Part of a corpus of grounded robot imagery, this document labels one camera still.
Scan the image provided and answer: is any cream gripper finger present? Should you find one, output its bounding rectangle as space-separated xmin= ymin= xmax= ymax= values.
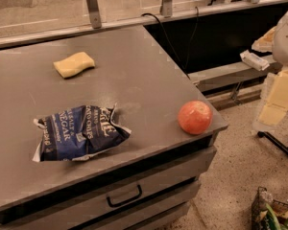
xmin=258 ymin=68 xmax=288 ymax=126

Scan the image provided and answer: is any yellow sponge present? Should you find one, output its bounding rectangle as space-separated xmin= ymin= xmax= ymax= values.
xmin=54 ymin=52 xmax=95 ymax=79

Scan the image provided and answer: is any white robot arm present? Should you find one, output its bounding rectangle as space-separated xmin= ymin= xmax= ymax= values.
xmin=257 ymin=12 xmax=288 ymax=126

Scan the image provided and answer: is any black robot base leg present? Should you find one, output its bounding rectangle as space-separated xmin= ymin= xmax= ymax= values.
xmin=257 ymin=131 xmax=288 ymax=156

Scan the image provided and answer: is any blue chip bag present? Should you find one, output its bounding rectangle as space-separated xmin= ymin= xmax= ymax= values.
xmin=33 ymin=105 xmax=132 ymax=162

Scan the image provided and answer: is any white small box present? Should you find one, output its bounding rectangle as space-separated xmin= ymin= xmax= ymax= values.
xmin=240 ymin=50 xmax=270 ymax=71

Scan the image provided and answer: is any red apple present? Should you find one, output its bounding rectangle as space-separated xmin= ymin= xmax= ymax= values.
xmin=178 ymin=101 xmax=212 ymax=135

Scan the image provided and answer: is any grey drawer front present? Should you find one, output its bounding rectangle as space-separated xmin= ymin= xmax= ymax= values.
xmin=0 ymin=147 xmax=216 ymax=230

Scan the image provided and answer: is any black cable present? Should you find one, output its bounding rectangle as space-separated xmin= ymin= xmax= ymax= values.
xmin=140 ymin=6 xmax=200 ymax=79

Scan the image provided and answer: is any wire basket with items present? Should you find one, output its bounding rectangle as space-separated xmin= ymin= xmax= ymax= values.
xmin=252 ymin=187 xmax=288 ymax=230

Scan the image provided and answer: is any metal bracket middle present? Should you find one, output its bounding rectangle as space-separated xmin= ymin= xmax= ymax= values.
xmin=160 ymin=0 xmax=173 ymax=17

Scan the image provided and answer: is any black drawer handle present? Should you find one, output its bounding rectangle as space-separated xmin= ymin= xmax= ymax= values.
xmin=107 ymin=184 xmax=143 ymax=208

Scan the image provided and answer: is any metal bracket left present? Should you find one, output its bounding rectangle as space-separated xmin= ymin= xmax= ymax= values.
xmin=85 ymin=0 xmax=102 ymax=29

